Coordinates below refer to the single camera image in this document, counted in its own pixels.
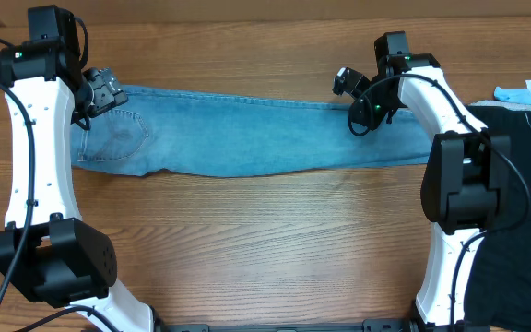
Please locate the black garment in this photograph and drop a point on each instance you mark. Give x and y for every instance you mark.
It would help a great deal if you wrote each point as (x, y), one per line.
(498, 292)

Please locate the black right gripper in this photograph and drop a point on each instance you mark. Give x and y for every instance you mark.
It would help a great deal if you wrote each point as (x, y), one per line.
(375, 112)

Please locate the light blue denim jeans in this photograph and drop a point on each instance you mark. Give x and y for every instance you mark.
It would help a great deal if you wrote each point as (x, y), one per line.
(220, 135)

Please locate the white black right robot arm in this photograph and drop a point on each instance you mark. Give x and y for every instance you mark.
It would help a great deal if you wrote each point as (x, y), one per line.
(464, 185)

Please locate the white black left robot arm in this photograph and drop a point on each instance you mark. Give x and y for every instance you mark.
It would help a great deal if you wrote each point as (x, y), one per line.
(47, 252)

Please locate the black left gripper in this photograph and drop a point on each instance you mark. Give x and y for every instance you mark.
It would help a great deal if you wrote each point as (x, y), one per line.
(109, 91)

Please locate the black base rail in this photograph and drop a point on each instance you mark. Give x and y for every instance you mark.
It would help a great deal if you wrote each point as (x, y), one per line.
(368, 325)

